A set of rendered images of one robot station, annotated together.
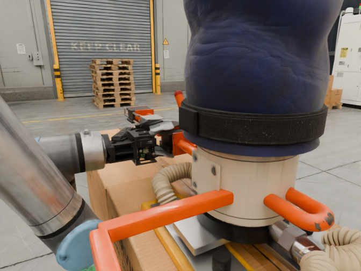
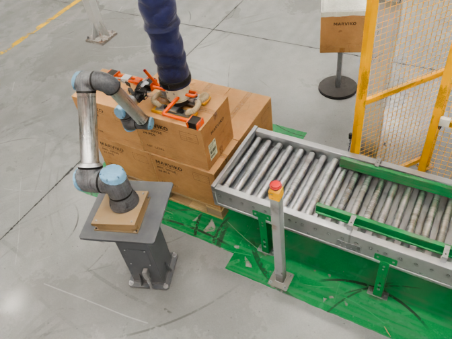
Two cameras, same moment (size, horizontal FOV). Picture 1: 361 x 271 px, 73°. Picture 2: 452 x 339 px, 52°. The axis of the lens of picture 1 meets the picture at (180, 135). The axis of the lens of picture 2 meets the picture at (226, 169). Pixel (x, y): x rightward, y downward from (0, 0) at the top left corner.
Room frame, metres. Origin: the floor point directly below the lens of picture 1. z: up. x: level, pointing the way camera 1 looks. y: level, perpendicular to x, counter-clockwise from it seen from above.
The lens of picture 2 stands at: (-2.12, 0.93, 2.99)
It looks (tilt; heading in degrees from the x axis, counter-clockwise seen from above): 46 degrees down; 332
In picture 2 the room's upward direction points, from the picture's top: 10 degrees counter-clockwise
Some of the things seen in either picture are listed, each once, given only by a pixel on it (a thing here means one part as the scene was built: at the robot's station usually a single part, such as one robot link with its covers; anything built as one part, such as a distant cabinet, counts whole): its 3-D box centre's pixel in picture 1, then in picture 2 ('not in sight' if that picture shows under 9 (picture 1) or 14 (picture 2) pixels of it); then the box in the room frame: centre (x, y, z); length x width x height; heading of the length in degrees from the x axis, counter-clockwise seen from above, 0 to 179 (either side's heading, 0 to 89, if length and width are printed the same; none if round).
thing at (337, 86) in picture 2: not in sight; (339, 62); (0.67, -1.99, 0.31); 0.40 x 0.40 x 0.62
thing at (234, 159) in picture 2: not in sight; (235, 157); (0.03, -0.30, 0.58); 0.70 x 0.03 x 0.06; 117
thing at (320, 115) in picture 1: (246, 113); (174, 77); (0.40, -0.11, 1.20); 0.23 x 0.23 x 0.04
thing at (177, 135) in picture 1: (180, 138); (149, 83); (0.62, 0.00, 1.08); 0.10 x 0.08 x 0.06; 117
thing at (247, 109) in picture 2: not in sight; (186, 132); (0.77, -0.26, 0.34); 1.20 x 1.00 x 0.40; 27
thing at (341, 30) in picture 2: not in sight; (342, 15); (0.67, -1.99, 0.82); 0.60 x 0.40 x 0.40; 137
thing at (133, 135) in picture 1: (129, 146); (138, 95); (0.56, 0.12, 1.08); 0.12 x 0.09 x 0.08; 116
